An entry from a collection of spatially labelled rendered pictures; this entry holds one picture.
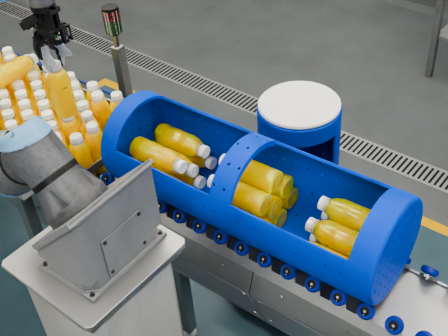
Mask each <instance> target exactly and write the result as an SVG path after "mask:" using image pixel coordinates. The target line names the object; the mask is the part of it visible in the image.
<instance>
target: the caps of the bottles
mask: <svg viewBox="0 0 448 336"><path fill-rule="evenodd" d="M2 52H3V54H4V55H6V56H4V59H5V62H6V63H7V62H8V61H10V60H12V59H14V58H15V56H14V54H12V52H13V49H12V47H10V46H6V47H4V48H2ZM42 68H43V71H44V72H47V73H46V74H45V76H46V79H47V75H48V70H46V68H45V67H44V66H43V65H42ZM35 69H36V68H35V65H34V66H33V67H32V69H31V70H30V72H29V73H28V74H27V76H28V79H29V80H30V81H32V82H31V88H32V89H33V90H36V91H35V92H34V96H35V98H36V99H41V100H40V101H38V102H37V106H38V108H39V109H41V110H44V109H47V108H49V101H48V100H47V99H44V98H45V97H46V93H45V91H44V90H43V89H40V88H42V82H41V81H40V80H37V79H38V78H39V74H38V72H37V71H34V70H35ZM67 74H68V75H69V78H70V81H71V86H72V88H73V91H74V90H77V89H78V88H79V82H78V81H73V80H74V79H75V74H74V72H72V71H68V72H67ZM20 78H21V77H20ZM20 78H18V79H20ZM18 79H17V80H16V81H14V82H12V86H13V88H14V89H18V90H17V91H16V92H15V96H16V98H17V99H21V100H20V101H19V102H18V106H19V108H20V109H25V110H24V111H22V112H21V116H22V118H23V119H24V120H29V119H30V118H32V117H34V114H33V111H32V110H31V109H27V108H29V107H30V106H31V105H30V101H29V100H28V99H24V98H26V96H27V92H26V90H24V89H22V88H23V87H24V83H23V81H22V80H18ZM5 87H6V86H5ZM5 87H3V88H2V89H0V99H2V100H0V108H2V109H5V110H4V111H2V113H1V114H2V116H3V118H4V119H10V120H8V121H6V122H5V124H4V125H5V128H6V130H8V131H11V130H13V129H14V128H16V127H17V122H16V120H14V119H11V118H13V117H14V116H15V115H14V112H13V110H12V109H8V108H10V106H11V101H10V99H5V98H7V97H8V96H9V93H8V90H6V89H4V88H5Z"/></svg>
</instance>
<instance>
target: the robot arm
mask: <svg viewBox="0 0 448 336"><path fill-rule="evenodd" d="M27 4H28V6H29V7H30V10H31V12H32V13H33V14H32V15H29V16H27V17H24V19H22V20H21V22H20V23H19V25H20V26H21V28H22V30H26V29H27V30H29V29H32V28H34V29H33V37H32V38H33V48H34V51H35V53H36V55H37V56H38V58H39V59H40V61H41V63H42V64H43V66H44V67H45V68H46V70H48V72H50V73H52V68H51V66H56V62H55V60H54V58H52V56H51V54H50V51H49V49H52V50H55V53H56V54H57V58H58V60H60V62H61V65H62V66H64V65H65V57H71V56H72V52H71V51H70V50H68V48H66V46H65V45H64V44H66V43H68V42H70V39H71V40H73V37H72V34H71V29H70V25H69V23H66V22H64V21H61V20H60V18H59V14H58V12H60V11H61V9H60V6H58V5H56V3H55V0H27ZM67 28H69V32H70V35H68V32H67ZM44 44H46V45H48V46H49V47H48V46H46V45H45V46H44ZM31 190H32V191H33V192H34V194H36V196H37V197H38V199H39V201H40V204H41V206H42V209H43V212H44V214H45V217H46V220H47V222H48V224H49V225H50V226H51V228H52V229H53V230H55V229H56V228H58V227H60V226H61V225H62V224H64V223H65V222H67V221H68V220H70V219H71V218H72V217H74V216H75V215H76V214H78V213H79V212H80V211H82V210H83V209H84V208H86V206H88V205H89V204H91V203H92V202H93V201H94V200H96V199H97V198H98V197H99V196H101V195H102V194H103V193H104V192H106V190H108V187H107V186H106V184H105V183H104V182H103V181H102V180H100V179H99V178H98V177H96V176H94V174H92V173H90V172H89V171H88V170H86V169H84V168H83V167H82V166H81V165H80V164H79V163H78V162H77V160H76V159H75V158H74V156H73V155H72V154H71V152H70V151H69V150H68V148H66V146H65V145H64V144H63V142H62V141H61V140H60V138H59V137H58V136H57V135H56V133H55V132H54V131H53V130H52V127H51V126H50V124H48V123H47V122H46V121H45V120H44V118H42V117H40V116H34V117H32V118H30V119H29V120H27V121H26V122H24V123H22V124H21V125H20V126H18V127H16V128H14V129H13V130H11V131H8V130H0V196H2V197H8V198H12V197H19V196H22V195H24V194H26V193H28V192H30V191H31Z"/></svg>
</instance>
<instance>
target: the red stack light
mask: <svg viewBox="0 0 448 336"><path fill-rule="evenodd" d="M101 14H102V18H103V21H104V22H105V23H115V22H118V21H119V20H120V18H121V16H120V12H119V8H118V10H116V11H114V12H112V13H104V12H102V11H101Z"/></svg>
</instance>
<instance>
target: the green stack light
mask: <svg viewBox="0 0 448 336"><path fill-rule="evenodd" d="M103 23H104V27H105V33H106V34H107V35H110V36H114V35H119V34H120V33H122V32H123V27H122V23H121V19H120V20H119V21H118V22H115V23H105V22H103Z"/></svg>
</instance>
